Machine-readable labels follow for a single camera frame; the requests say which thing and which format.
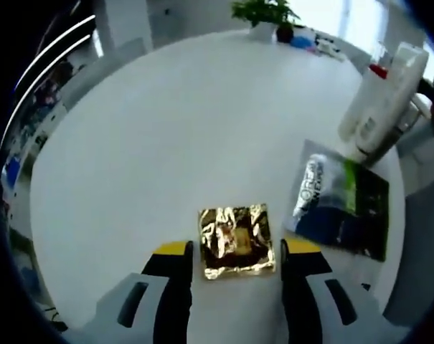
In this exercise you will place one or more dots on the gold foil skincare sachet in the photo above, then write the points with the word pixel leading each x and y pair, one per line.
pixel 238 243

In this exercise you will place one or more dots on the blue storage crate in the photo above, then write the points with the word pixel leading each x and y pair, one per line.
pixel 11 173

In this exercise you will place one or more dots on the blue crumpled bag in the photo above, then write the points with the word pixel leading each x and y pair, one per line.
pixel 302 42

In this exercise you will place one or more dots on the large bright window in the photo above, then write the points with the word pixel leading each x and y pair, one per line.
pixel 353 21

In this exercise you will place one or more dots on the white skincare bottle red collar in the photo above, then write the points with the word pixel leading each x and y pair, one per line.
pixel 360 107

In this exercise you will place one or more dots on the small dark pot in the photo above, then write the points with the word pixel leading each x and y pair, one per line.
pixel 285 34

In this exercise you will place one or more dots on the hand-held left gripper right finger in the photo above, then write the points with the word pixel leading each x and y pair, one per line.
pixel 302 294

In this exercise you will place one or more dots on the white skincare tube red line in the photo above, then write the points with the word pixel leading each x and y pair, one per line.
pixel 406 89

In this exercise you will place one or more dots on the pile of small desk items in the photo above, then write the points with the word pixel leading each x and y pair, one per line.
pixel 328 48

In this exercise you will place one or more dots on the green plant in white pot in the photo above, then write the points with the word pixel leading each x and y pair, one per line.
pixel 263 14

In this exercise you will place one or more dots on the green black skincare sachet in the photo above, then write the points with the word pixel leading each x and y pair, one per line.
pixel 345 222

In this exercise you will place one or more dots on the grey mesh office chair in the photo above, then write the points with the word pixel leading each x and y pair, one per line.
pixel 424 172

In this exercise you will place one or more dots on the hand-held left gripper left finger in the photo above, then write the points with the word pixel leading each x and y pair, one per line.
pixel 170 294

